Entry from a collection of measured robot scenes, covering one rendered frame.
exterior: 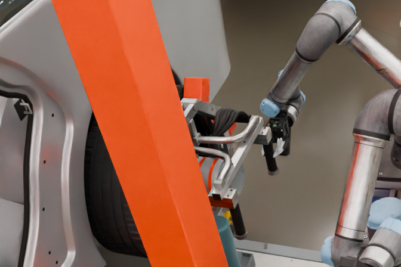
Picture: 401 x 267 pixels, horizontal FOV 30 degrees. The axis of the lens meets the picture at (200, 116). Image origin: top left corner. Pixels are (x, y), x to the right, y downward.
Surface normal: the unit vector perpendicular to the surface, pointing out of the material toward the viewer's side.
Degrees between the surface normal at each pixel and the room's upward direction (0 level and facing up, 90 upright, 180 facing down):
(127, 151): 90
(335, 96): 0
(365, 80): 0
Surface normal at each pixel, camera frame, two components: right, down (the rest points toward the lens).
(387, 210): -0.32, -0.81
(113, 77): -0.39, 0.60
